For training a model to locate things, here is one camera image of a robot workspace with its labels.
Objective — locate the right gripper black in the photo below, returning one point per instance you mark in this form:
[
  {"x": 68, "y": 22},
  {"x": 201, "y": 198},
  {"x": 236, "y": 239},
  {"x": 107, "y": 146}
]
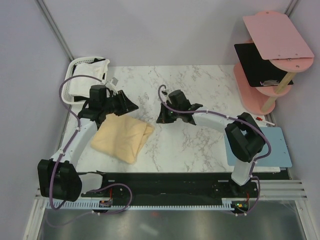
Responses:
[{"x": 162, "y": 118}]

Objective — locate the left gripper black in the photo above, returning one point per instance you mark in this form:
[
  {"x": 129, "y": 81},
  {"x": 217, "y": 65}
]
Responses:
[{"x": 125, "y": 105}]

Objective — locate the yellow t shirt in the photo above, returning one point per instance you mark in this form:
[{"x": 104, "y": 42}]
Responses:
[{"x": 122, "y": 137}]

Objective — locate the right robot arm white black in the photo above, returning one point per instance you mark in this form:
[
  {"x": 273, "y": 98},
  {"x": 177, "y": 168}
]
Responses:
[{"x": 243, "y": 135}]

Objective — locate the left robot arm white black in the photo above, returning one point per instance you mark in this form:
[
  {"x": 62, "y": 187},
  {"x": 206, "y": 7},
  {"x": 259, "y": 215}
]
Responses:
[{"x": 58, "y": 178}]

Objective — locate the white t shirt in basket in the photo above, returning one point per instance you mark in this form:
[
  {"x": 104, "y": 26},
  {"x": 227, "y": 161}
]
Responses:
[{"x": 85, "y": 80}]

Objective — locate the white perforated basket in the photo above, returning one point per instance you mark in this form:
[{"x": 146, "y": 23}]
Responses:
[{"x": 84, "y": 73}]

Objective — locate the red capped marker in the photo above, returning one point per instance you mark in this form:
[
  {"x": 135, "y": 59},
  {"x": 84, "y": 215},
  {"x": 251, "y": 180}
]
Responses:
[{"x": 264, "y": 121}]

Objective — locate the black clipboard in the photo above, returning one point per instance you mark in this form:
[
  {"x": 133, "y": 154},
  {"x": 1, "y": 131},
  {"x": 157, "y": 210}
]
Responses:
[{"x": 258, "y": 72}]

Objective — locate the light blue clipboard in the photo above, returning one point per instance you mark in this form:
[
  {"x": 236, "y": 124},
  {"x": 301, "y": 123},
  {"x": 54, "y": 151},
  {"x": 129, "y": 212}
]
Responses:
[{"x": 279, "y": 156}]

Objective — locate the pink tiered shelf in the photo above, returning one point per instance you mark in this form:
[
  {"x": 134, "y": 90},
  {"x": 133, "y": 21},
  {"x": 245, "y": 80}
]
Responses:
[{"x": 277, "y": 40}]

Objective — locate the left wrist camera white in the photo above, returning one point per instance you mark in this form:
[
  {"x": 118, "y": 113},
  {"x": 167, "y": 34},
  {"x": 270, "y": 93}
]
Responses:
[{"x": 111, "y": 86}]

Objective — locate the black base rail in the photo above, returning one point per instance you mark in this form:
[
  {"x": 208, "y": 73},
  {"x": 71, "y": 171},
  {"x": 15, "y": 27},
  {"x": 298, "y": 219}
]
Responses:
[{"x": 186, "y": 188}]

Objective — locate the white slotted cable duct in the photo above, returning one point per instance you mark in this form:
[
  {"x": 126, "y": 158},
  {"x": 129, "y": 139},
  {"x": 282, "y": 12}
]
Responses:
[{"x": 96, "y": 204}]

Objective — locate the aluminium frame rail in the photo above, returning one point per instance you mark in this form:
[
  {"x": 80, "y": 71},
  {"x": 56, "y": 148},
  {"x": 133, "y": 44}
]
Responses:
[{"x": 267, "y": 188}]

